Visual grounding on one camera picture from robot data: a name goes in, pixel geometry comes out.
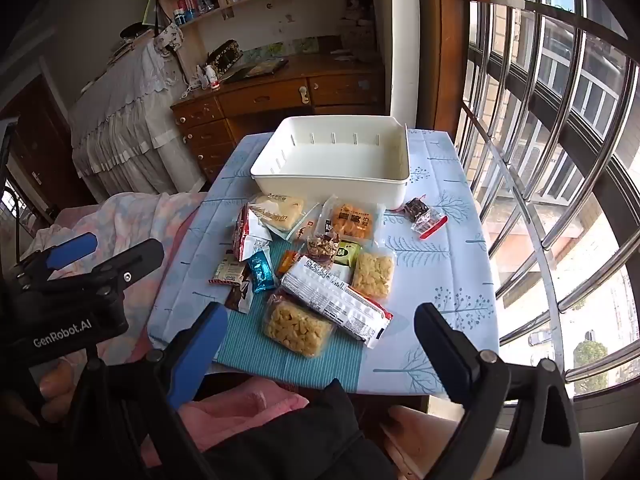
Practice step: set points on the orange cake packet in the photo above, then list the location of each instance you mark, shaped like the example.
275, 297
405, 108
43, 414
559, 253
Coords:
352, 222

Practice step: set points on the white plastic bin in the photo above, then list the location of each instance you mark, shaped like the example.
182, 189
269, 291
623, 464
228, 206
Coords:
330, 160

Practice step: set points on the person's bare leg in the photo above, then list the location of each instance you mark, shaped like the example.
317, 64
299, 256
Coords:
420, 430

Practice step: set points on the small white and red bottle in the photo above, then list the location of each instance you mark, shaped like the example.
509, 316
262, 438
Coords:
212, 80

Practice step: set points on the small green snack packet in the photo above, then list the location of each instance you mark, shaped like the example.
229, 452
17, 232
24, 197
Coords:
348, 254

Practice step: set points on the dark floral pouch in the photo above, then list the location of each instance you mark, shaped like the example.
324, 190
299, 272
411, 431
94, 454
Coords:
225, 57

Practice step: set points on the bread packet with blue edges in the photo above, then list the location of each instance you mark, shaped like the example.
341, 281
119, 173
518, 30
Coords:
277, 212

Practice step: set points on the small blue snack packet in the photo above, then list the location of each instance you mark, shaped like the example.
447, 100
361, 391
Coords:
261, 274

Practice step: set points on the clear walnut packet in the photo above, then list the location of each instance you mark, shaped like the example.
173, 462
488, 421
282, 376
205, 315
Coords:
322, 249

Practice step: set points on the dark flat book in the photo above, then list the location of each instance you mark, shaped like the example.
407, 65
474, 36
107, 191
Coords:
255, 70

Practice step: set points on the teal striped placemat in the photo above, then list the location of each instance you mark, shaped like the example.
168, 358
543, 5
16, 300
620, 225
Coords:
250, 355

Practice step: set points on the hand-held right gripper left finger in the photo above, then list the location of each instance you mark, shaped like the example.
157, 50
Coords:
200, 350

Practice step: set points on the floral pink blanket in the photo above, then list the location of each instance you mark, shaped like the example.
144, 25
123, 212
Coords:
135, 220

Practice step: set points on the wooden desk with drawers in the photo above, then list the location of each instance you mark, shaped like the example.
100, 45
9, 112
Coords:
270, 97

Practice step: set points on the dark brown snack packet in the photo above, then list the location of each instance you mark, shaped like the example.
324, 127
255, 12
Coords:
240, 297

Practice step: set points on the small brown and white packet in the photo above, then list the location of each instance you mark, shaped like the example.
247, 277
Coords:
227, 272

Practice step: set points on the clear packet of yellow puffs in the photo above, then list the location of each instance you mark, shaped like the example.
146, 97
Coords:
372, 275
295, 330

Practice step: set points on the long white biscuit packet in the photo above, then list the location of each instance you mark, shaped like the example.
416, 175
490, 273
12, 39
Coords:
335, 305

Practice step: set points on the black garment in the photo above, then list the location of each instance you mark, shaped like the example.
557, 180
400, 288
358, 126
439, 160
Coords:
310, 440

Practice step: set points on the red and white snack packet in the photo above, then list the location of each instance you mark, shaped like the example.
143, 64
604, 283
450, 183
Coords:
247, 237

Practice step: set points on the clear packet with red print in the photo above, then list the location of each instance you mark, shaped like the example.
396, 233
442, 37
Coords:
304, 227

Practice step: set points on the light blue leaf-print tablecloth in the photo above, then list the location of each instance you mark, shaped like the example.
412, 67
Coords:
440, 270

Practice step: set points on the window frame with metal grille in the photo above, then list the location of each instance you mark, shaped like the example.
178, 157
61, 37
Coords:
548, 285

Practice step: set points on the white lace furniture cover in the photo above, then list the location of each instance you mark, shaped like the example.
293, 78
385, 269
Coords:
120, 110

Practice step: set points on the small orange snack packet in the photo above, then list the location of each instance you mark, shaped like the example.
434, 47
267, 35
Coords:
288, 262

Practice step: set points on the row of green printed cards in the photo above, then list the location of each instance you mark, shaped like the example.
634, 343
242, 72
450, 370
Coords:
300, 46

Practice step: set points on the dark wooden door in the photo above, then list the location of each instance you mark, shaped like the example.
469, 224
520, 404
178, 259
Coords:
45, 160

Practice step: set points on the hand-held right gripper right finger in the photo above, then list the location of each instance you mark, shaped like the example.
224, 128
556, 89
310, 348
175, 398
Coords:
450, 360

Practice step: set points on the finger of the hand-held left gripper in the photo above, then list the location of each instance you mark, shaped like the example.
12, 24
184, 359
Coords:
70, 252
135, 262

